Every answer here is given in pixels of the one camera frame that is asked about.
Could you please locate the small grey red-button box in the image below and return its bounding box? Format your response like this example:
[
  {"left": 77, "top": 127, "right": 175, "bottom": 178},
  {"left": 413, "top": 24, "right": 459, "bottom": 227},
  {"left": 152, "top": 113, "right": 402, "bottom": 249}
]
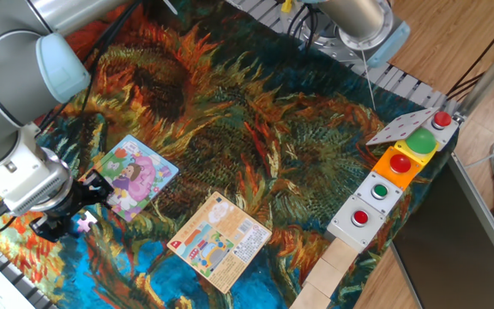
[{"left": 420, "top": 110, "right": 461, "bottom": 151}]

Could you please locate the light wooden block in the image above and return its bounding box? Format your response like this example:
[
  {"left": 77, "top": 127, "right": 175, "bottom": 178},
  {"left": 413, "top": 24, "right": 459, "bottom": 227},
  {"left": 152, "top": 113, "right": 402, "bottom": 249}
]
[
  {"left": 288, "top": 282, "right": 332, "bottom": 309},
  {"left": 303, "top": 257, "right": 343, "bottom": 299},
  {"left": 320, "top": 237, "right": 359, "bottom": 275}
]

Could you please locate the sunflower painting tablecloth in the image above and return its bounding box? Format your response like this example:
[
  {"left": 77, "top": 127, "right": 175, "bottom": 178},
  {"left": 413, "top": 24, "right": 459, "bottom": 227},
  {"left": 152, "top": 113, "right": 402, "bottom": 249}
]
[{"left": 0, "top": 0, "right": 461, "bottom": 309}]

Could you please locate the large grey red-button box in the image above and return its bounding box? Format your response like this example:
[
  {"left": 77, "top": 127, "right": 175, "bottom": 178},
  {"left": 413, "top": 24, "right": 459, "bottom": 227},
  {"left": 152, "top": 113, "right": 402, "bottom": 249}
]
[{"left": 326, "top": 193, "right": 388, "bottom": 253}]

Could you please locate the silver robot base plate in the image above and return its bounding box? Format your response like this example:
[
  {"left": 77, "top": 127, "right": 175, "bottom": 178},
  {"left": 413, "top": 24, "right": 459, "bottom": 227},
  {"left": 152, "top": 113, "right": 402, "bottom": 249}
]
[{"left": 279, "top": 1, "right": 380, "bottom": 65}]

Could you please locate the yellow green-dome button box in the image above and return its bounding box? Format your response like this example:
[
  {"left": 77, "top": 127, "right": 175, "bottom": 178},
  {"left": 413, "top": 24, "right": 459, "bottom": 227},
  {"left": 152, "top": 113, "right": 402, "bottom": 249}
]
[{"left": 394, "top": 127, "right": 440, "bottom": 167}]

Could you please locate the colourful girl puzzle board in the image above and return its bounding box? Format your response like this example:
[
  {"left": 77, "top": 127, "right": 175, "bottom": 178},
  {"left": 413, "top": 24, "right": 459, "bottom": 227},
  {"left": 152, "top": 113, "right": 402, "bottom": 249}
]
[{"left": 79, "top": 134, "right": 180, "bottom": 223}]

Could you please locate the dark grey panel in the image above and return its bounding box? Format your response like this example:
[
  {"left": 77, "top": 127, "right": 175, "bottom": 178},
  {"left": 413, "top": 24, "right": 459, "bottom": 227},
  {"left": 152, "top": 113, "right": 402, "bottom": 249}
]
[{"left": 390, "top": 154, "right": 494, "bottom": 309}]

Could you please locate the black floor cable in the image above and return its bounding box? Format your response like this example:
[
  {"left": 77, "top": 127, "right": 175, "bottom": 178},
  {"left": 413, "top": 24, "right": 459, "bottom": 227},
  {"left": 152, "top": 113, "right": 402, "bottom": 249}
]
[{"left": 446, "top": 8, "right": 494, "bottom": 100}]

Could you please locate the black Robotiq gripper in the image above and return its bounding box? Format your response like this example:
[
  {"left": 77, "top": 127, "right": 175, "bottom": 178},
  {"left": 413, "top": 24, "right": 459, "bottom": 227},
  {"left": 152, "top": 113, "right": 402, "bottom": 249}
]
[{"left": 29, "top": 169, "right": 115, "bottom": 244}]

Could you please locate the orange red-button box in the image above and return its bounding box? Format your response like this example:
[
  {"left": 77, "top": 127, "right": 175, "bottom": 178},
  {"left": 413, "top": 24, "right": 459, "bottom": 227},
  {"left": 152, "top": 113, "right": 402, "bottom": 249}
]
[{"left": 371, "top": 145, "right": 424, "bottom": 191}]

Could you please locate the pink puzzle piece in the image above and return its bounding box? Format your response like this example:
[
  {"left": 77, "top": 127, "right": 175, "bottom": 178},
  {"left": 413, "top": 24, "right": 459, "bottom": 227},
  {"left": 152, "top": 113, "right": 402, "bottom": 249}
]
[{"left": 75, "top": 210, "right": 99, "bottom": 234}]

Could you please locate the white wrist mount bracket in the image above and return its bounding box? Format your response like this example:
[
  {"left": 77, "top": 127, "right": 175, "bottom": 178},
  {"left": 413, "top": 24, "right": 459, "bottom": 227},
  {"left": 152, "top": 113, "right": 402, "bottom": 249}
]
[{"left": 0, "top": 124, "right": 73, "bottom": 217}]

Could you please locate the aluminium corner post beam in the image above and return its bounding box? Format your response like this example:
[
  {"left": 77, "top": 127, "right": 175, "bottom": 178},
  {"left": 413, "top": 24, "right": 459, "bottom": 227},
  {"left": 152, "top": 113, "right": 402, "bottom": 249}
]
[{"left": 456, "top": 38, "right": 494, "bottom": 117}]

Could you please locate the orange vehicle puzzle board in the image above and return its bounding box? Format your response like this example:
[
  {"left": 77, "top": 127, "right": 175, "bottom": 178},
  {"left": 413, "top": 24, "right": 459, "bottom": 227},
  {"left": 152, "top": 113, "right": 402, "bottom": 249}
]
[{"left": 166, "top": 191, "right": 273, "bottom": 294}]

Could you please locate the grey green-button box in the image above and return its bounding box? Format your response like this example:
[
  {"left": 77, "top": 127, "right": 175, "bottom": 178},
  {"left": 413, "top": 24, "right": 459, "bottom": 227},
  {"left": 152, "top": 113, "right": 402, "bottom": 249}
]
[{"left": 352, "top": 170, "right": 405, "bottom": 215}]

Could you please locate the white card with red dots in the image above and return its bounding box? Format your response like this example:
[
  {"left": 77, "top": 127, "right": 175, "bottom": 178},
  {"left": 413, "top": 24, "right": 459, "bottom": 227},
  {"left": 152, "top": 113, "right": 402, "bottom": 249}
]
[{"left": 365, "top": 106, "right": 440, "bottom": 147}]

